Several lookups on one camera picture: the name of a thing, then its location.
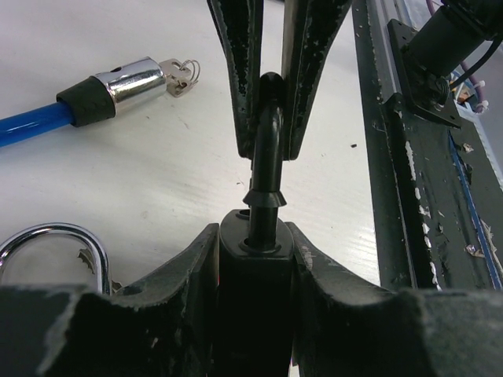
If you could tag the blue cable lock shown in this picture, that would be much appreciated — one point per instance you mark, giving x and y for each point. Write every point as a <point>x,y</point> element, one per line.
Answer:
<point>99,97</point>

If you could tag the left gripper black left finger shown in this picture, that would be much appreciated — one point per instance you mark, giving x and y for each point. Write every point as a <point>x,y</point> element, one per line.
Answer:
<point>160,325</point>

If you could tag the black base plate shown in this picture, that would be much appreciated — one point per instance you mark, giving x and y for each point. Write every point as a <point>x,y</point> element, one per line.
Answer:
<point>437,197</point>

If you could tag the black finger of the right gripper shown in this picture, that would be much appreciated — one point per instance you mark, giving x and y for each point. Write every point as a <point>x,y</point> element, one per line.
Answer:
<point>309,30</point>
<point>239,25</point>

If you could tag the silver cable lock keys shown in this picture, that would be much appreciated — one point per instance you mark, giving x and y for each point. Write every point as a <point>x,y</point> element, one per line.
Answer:
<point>181,77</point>

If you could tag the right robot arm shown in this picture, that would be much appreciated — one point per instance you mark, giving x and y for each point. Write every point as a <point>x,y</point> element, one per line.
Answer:
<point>423,58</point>

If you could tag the long-shackle brass padlock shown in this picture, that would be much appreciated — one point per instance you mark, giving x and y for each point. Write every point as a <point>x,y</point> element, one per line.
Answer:
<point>57,253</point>

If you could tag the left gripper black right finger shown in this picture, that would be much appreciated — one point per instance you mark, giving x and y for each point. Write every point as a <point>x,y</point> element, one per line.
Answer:
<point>346,326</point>

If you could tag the black padlock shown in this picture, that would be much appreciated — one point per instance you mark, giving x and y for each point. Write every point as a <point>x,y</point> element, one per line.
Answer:
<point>253,335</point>

